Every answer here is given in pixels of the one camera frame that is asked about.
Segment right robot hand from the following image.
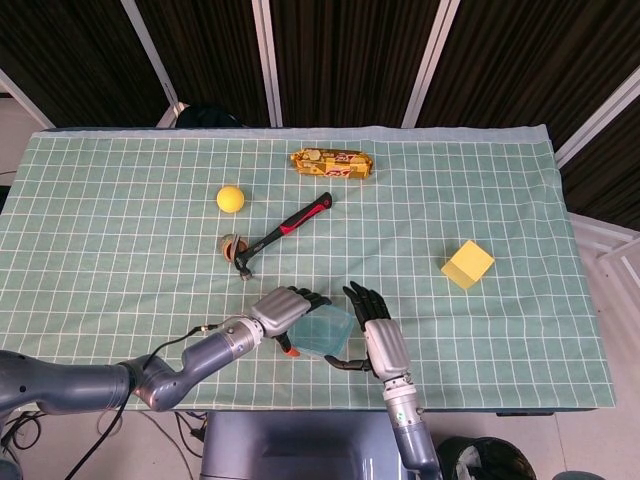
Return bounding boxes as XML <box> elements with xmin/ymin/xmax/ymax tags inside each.
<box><xmin>323</xmin><ymin>280</ymin><xmax>413</xmax><ymax>380</ymax></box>

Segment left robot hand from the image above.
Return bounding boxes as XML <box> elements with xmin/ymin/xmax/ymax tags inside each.
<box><xmin>249</xmin><ymin>285</ymin><xmax>333</xmax><ymax>359</ymax></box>

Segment blue translucent lid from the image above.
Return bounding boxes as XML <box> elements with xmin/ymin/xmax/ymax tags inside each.
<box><xmin>287</xmin><ymin>305</ymin><xmax>356</xmax><ymax>361</ymax></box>

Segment clear plastic container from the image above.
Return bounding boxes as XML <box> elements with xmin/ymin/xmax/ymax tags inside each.
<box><xmin>288</xmin><ymin>310</ymin><xmax>352</xmax><ymax>361</ymax></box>

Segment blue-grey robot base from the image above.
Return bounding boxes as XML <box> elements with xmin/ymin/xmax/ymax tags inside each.
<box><xmin>199</xmin><ymin>410</ymin><xmax>402</xmax><ymax>480</ymax></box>

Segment brown tape roll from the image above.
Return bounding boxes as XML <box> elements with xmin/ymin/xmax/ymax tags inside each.
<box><xmin>217</xmin><ymin>233</ymin><xmax>248</xmax><ymax>263</ymax></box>

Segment black red claw hammer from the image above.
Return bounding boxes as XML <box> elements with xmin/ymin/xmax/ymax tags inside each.
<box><xmin>233</xmin><ymin>191</ymin><xmax>335</xmax><ymax>282</ymax></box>

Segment yellow sponge block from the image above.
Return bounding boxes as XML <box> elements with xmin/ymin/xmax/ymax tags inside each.
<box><xmin>439</xmin><ymin>239</ymin><xmax>497</xmax><ymax>292</ymax></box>

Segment yellow ball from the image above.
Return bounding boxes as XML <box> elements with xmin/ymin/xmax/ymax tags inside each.
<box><xmin>215</xmin><ymin>184</ymin><xmax>247</xmax><ymax>217</ymax></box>

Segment black waste bin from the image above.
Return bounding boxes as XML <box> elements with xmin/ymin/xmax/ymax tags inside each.
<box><xmin>435</xmin><ymin>435</ymin><xmax>539</xmax><ymax>480</ymax></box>

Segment gold cracker packet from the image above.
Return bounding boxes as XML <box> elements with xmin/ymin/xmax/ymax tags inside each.
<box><xmin>289</xmin><ymin>147</ymin><xmax>376</xmax><ymax>181</ymax></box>

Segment green checked tablecloth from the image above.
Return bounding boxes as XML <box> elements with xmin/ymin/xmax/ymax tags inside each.
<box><xmin>0</xmin><ymin>124</ymin><xmax>618</xmax><ymax>413</ymax></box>

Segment black chair back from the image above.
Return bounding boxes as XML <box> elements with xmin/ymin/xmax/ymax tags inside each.
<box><xmin>173</xmin><ymin>101</ymin><xmax>244</xmax><ymax>129</ymax></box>

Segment dark folding screen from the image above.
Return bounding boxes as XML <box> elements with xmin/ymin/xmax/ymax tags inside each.
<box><xmin>0</xmin><ymin>0</ymin><xmax>640</xmax><ymax>219</ymax></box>

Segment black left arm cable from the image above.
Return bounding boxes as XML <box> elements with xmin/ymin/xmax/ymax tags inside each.
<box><xmin>63</xmin><ymin>323</ymin><xmax>222</xmax><ymax>480</ymax></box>

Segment black floor cables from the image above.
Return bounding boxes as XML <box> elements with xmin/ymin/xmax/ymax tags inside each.
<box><xmin>0</xmin><ymin>403</ymin><xmax>57</xmax><ymax>480</ymax></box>

